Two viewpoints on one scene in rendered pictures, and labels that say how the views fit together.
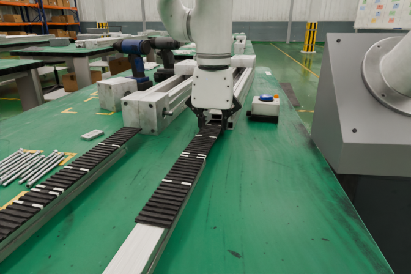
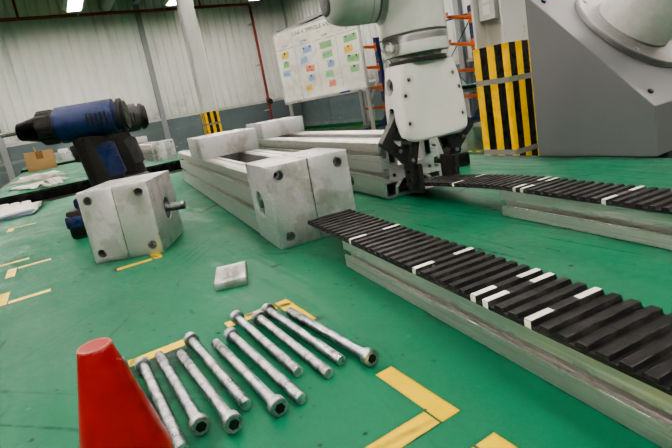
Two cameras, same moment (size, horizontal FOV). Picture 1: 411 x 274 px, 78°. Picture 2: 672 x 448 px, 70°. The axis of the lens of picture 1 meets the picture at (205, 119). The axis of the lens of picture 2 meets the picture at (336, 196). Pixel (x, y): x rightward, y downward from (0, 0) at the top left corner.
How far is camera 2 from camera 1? 0.53 m
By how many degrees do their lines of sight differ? 36
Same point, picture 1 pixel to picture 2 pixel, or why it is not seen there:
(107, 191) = not seen: hidden behind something
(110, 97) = (139, 218)
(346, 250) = not seen: outside the picture
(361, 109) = (631, 68)
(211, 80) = (435, 79)
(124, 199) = (574, 266)
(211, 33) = not seen: outside the picture
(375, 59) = (595, 15)
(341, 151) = (655, 121)
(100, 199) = not seen: hidden behind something
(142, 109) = (318, 176)
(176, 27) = not seen: outside the picture
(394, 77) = (638, 24)
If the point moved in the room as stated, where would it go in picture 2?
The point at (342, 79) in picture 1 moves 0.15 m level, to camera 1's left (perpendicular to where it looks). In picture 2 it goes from (587, 40) to (533, 49)
